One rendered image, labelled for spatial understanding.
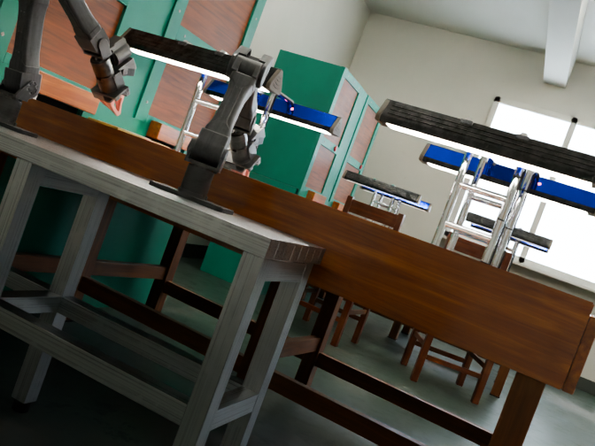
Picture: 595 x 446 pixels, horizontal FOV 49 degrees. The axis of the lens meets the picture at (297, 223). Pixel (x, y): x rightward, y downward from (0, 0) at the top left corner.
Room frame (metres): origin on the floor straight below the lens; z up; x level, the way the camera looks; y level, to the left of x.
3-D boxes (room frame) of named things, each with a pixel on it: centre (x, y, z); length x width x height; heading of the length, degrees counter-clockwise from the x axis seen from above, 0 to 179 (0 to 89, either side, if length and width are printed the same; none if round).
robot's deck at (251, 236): (1.82, 0.44, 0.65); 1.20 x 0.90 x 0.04; 70
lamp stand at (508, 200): (1.81, -0.44, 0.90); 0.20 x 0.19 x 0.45; 66
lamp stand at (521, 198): (2.17, -0.60, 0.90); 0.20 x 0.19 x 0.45; 66
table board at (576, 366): (1.84, -0.86, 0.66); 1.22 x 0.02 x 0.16; 156
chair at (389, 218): (4.20, -0.38, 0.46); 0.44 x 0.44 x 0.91; 65
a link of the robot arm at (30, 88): (1.70, 0.81, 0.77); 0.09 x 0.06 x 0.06; 64
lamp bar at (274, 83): (2.13, 0.49, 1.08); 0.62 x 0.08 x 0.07; 66
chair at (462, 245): (3.98, -1.14, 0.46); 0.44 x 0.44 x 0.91; 0
